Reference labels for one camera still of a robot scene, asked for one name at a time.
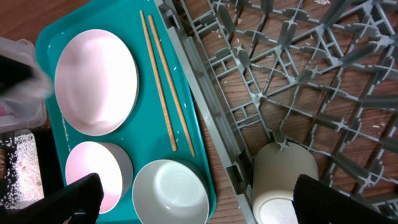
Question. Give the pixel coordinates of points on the large white plate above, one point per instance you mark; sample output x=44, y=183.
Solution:
x=96, y=82

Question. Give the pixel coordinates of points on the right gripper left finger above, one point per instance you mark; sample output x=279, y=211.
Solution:
x=78, y=202

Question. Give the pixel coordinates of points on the black tray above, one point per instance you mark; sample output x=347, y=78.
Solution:
x=30, y=169

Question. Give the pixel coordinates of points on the teal serving tray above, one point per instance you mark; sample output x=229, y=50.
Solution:
x=144, y=134

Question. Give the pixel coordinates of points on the wooden chopstick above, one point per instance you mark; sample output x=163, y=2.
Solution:
x=158, y=83
x=171, y=84

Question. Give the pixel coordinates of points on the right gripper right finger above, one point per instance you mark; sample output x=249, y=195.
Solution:
x=316, y=203

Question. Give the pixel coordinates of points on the clear plastic bin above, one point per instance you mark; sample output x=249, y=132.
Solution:
x=24, y=87

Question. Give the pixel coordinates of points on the grey dishwasher rack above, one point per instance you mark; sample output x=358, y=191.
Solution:
x=320, y=74

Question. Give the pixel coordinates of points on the grey bowl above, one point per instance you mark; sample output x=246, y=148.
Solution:
x=170, y=191

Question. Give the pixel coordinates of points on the white cup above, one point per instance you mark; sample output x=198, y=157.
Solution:
x=275, y=175

